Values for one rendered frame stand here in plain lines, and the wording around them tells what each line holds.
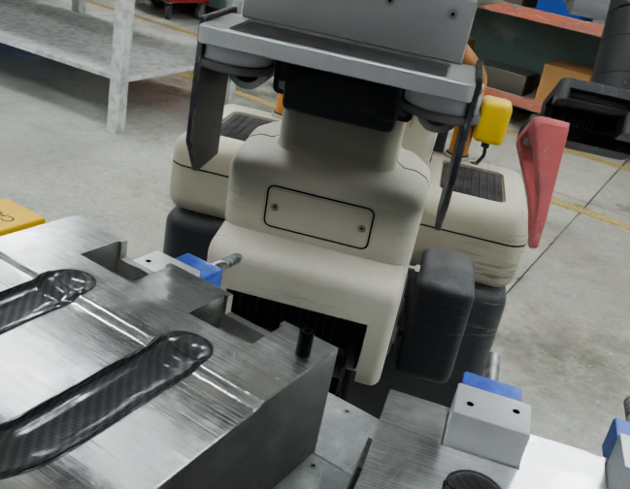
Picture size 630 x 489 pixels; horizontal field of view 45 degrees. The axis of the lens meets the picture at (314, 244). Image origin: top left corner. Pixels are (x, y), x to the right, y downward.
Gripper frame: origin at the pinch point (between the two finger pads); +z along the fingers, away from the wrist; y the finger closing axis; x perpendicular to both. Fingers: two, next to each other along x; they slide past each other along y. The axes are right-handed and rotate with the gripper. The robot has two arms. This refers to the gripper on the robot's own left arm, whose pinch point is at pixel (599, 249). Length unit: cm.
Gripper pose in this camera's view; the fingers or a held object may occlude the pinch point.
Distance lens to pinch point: 50.4
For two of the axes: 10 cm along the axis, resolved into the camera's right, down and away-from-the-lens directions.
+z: -2.5, 9.7, -0.4
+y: 9.6, 2.4, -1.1
